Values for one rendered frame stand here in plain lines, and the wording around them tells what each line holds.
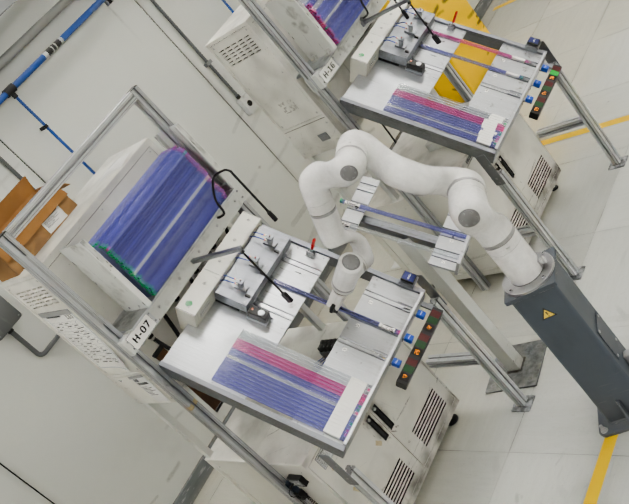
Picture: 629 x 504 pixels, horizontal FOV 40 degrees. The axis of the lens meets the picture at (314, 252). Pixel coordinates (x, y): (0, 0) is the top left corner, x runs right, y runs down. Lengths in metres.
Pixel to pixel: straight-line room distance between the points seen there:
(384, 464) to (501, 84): 1.73
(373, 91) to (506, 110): 0.58
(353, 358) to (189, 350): 0.58
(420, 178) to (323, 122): 1.35
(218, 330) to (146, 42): 2.40
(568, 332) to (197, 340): 1.27
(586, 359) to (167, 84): 2.98
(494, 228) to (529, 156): 1.70
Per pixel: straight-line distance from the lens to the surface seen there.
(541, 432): 3.48
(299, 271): 3.22
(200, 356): 3.05
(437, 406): 3.65
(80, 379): 4.52
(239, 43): 3.88
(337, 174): 2.57
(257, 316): 3.06
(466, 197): 2.63
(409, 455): 3.52
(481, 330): 3.60
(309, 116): 3.96
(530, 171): 4.38
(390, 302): 3.15
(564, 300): 2.89
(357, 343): 3.05
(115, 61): 4.96
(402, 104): 3.78
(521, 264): 2.82
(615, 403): 3.23
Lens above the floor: 2.31
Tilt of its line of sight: 23 degrees down
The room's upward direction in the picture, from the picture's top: 43 degrees counter-clockwise
